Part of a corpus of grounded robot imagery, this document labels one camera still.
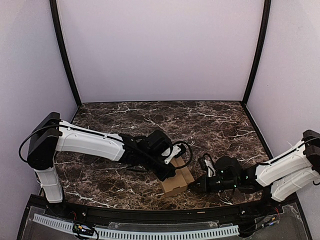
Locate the black frame post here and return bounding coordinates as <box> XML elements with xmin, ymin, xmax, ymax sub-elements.
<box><xmin>241</xmin><ymin>0</ymin><xmax>272</xmax><ymax>108</ymax></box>
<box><xmin>49</xmin><ymin>0</ymin><xmax>82</xmax><ymax>108</ymax></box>

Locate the black left frame post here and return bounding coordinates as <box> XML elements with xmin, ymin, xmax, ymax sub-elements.
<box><xmin>49</xmin><ymin>0</ymin><xmax>82</xmax><ymax>108</ymax></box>

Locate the small green circuit board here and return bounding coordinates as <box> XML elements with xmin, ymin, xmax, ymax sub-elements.
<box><xmin>72</xmin><ymin>223</ymin><xmax>95</xmax><ymax>236</ymax></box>

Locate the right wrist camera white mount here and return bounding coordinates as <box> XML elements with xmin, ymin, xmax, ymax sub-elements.
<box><xmin>198</xmin><ymin>153</ymin><xmax>217</xmax><ymax>178</ymax></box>

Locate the black front table rail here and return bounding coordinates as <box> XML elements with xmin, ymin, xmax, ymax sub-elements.
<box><xmin>38</xmin><ymin>197</ymin><xmax>277</xmax><ymax>226</ymax></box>

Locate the right small circuit board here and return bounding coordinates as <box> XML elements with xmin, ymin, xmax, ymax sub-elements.
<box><xmin>261</xmin><ymin>217</ymin><xmax>279</xmax><ymax>228</ymax></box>

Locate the brown cardboard paper box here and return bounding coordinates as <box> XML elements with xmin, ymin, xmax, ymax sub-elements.
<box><xmin>157</xmin><ymin>166</ymin><xmax>195</xmax><ymax>198</ymax></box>

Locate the black right frame post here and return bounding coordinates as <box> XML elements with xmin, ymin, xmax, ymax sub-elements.
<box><xmin>241</xmin><ymin>0</ymin><xmax>272</xmax><ymax>108</ymax></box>

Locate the white slotted cable duct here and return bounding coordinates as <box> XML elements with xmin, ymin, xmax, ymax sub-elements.
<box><xmin>32</xmin><ymin>213</ymin><xmax>240</xmax><ymax>240</ymax></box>

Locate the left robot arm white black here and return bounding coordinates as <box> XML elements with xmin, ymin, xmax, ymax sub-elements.
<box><xmin>21</xmin><ymin>112</ymin><xmax>176</xmax><ymax>204</ymax></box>

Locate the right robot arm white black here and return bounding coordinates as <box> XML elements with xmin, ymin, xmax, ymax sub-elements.
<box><xmin>191</xmin><ymin>129</ymin><xmax>320</xmax><ymax>202</ymax></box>

